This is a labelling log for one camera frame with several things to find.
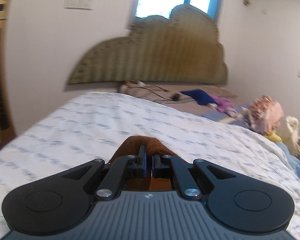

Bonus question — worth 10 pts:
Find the white script-print duvet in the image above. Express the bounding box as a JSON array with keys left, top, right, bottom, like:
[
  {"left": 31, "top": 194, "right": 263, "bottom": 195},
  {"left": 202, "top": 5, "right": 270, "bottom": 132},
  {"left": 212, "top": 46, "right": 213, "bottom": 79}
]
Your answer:
[{"left": 0, "top": 92, "right": 300, "bottom": 239}]

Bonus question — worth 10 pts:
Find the white wall socket plate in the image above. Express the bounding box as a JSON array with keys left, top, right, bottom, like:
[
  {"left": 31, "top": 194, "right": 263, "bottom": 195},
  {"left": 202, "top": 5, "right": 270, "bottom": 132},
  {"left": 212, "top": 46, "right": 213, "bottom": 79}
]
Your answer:
[{"left": 64, "top": 0, "right": 93, "bottom": 10}]

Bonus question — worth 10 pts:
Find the yellow cloth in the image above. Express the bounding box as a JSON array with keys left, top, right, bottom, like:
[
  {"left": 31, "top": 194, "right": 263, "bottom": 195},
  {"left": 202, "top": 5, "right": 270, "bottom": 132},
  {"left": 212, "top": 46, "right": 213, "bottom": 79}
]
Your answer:
[{"left": 263, "top": 131, "right": 282, "bottom": 143}]

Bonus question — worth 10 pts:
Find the pink crumpled garment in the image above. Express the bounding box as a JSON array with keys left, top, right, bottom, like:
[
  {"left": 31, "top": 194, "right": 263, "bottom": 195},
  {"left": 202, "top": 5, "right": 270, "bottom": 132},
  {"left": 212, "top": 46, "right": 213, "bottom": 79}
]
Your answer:
[{"left": 248, "top": 95, "right": 284, "bottom": 134}]

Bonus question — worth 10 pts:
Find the cream fluffy garment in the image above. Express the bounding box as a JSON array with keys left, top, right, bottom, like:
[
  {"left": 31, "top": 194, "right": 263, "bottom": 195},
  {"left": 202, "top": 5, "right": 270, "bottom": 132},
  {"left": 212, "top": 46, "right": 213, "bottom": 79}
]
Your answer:
[{"left": 280, "top": 116, "right": 300, "bottom": 158}]

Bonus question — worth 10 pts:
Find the dark blue garment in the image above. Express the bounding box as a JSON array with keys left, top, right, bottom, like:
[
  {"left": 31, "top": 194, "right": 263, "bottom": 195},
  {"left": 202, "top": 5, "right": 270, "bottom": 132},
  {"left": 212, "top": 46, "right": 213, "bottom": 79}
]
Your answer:
[{"left": 181, "top": 89, "right": 216, "bottom": 106}]

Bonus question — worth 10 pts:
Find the black charger with cables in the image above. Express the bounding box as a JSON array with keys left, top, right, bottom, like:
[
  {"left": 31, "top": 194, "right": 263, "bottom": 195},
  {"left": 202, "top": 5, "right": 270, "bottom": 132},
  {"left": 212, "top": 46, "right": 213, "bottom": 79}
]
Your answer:
[{"left": 118, "top": 80, "right": 191, "bottom": 103}]

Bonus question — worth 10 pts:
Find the brown knit sweater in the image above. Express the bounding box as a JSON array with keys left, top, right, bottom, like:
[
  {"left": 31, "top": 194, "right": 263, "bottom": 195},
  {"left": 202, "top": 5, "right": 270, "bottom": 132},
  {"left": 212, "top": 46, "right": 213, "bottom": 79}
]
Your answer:
[{"left": 108, "top": 135, "right": 179, "bottom": 191}]

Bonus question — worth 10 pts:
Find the olive padded headboard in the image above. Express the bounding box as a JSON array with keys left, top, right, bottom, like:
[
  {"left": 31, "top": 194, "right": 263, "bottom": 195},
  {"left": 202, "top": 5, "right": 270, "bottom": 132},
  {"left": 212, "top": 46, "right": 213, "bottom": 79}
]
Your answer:
[{"left": 67, "top": 4, "right": 228, "bottom": 85}]

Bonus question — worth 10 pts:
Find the purple garment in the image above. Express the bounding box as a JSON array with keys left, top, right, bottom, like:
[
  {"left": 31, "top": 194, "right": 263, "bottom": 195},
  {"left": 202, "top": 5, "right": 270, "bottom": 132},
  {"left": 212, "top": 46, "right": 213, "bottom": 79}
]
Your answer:
[{"left": 211, "top": 95, "right": 238, "bottom": 118}]

